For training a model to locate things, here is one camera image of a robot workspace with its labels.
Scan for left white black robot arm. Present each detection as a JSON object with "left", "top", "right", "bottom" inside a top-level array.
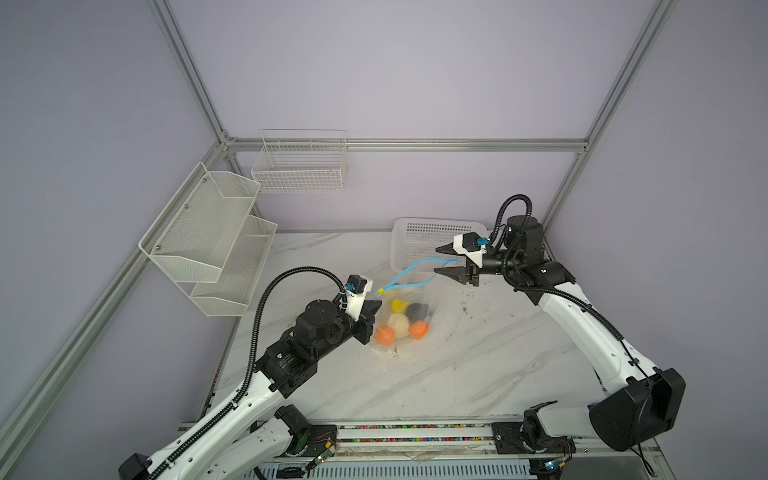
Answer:
[{"left": 118, "top": 294, "right": 382, "bottom": 479}]

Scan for orange tangerine top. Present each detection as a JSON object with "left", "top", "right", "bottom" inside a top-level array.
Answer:
[{"left": 409, "top": 320, "right": 429, "bottom": 340}]

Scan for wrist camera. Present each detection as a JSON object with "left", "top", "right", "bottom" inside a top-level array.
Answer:
[
  {"left": 452, "top": 232, "right": 489, "bottom": 268},
  {"left": 344, "top": 274, "right": 373, "bottom": 322}
]

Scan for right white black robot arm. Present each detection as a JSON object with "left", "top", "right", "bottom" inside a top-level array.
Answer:
[{"left": 436, "top": 215, "right": 686, "bottom": 452}]

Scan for white garlic bulb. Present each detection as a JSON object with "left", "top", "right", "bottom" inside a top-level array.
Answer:
[{"left": 386, "top": 313, "right": 411, "bottom": 339}]

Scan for orange tangerine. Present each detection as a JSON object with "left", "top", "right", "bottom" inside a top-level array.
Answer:
[
  {"left": 409, "top": 320, "right": 429, "bottom": 340},
  {"left": 374, "top": 325, "right": 396, "bottom": 347}
]

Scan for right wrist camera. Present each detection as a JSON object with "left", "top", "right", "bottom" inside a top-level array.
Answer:
[{"left": 452, "top": 232, "right": 489, "bottom": 268}]

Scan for white perforated plastic basket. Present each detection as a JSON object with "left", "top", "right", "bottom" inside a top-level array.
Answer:
[{"left": 390, "top": 217, "right": 488, "bottom": 284}]

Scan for white mesh two-tier shelf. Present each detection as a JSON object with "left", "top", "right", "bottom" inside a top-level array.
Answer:
[{"left": 138, "top": 163, "right": 277, "bottom": 317}]

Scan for clear zip top bag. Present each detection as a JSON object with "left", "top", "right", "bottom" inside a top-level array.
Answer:
[{"left": 369, "top": 258, "right": 458, "bottom": 356}]

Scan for small yellow lemon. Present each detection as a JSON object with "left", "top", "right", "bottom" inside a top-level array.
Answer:
[{"left": 390, "top": 298, "right": 410, "bottom": 313}]

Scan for white wire wall basket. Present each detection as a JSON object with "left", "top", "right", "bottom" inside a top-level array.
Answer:
[{"left": 251, "top": 129, "right": 348, "bottom": 194}]

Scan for aluminium front rail base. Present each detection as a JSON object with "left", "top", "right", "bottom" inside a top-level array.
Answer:
[{"left": 157, "top": 416, "right": 676, "bottom": 480}]

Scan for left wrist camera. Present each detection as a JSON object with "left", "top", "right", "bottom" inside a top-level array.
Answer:
[{"left": 344, "top": 274, "right": 373, "bottom": 322}]

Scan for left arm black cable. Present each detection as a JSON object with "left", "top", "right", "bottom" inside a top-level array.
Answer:
[{"left": 146, "top": 266, "right": 349, "bottom": 480}]

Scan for dark avocado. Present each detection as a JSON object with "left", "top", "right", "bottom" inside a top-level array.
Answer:
[{"left": 405, "top": 303, "right": 430, "bottom": 323}]

